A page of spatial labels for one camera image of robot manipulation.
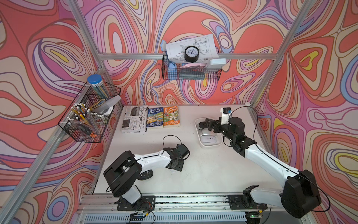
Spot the black round clock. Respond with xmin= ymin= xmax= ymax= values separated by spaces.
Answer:
xmin=184 ymin=46 xmax=200 ymax=63

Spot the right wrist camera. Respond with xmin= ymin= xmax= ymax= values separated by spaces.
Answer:
xmin=220 ymin=107 xmax=232 ymax=125

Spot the dark grey upside-down mouse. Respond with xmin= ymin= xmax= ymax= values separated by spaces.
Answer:
xmin=198 ymin=121 xmax=208 ymax=129

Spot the orange 13-storey treehouse book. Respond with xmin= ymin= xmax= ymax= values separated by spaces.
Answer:
xmin=163 ymin=105 xmax=180 ymax=127

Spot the black wire basket back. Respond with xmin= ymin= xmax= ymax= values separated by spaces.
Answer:
xmin=161 ymin=51 xmax=222 ymax=81

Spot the white storage tray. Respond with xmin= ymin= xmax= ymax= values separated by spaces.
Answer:
xmin=194 ymin=118 xmax=223 ymax=148

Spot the white paper sheet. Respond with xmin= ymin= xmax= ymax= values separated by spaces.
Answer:
xmin=166 ymin=34 xmax=219 ymax=63

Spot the black wire basket left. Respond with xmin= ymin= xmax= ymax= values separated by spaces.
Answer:
xmin=58 ymin=83 xmax=123 ymax=143

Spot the blue lid pencil jar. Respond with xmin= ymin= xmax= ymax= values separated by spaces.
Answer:
xmin=87 ymin=74 xmax=110 ymax=100

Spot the white upside-down mouse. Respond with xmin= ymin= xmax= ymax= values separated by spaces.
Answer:
xmin=200 ymin=136 xmax=217 ymax=146

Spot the clear cup with pens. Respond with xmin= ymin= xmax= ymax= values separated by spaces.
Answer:
xmin=67 ymin=103 xmax=100 ymax=135

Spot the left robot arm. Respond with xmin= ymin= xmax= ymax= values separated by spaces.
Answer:
xmin=103 ymin=144 xmax=190 ymax=204

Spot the black round mouse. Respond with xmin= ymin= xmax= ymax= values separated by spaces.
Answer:
xmin=137 ymin=169 xmax=153 ymax=181

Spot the black wire basket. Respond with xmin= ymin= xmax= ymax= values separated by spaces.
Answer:
xmin=161 ymin=51 xmax=222 ymax=81
xmin=58 ymin=83 xmax=123 ymax=143

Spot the blue 91-storey treehouse book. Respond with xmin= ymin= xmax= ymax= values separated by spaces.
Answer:
xmin=146 ymin=107 xmax=164 ymax=129

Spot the white box in basket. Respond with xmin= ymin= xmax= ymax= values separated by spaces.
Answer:
xmin=207 ymin=58 xmax=227 ymax=69

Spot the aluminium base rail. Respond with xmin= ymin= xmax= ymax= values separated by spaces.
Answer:
xmin=71 ymin=193 xmax=315 ymax=224

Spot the silver wireless mouse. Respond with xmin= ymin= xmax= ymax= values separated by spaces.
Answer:
xmin=198 ymin=128 xmax=217 ymax=136

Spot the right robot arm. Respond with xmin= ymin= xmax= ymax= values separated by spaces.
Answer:
xmin=205 ymin=117 xmax=322 ymax=218

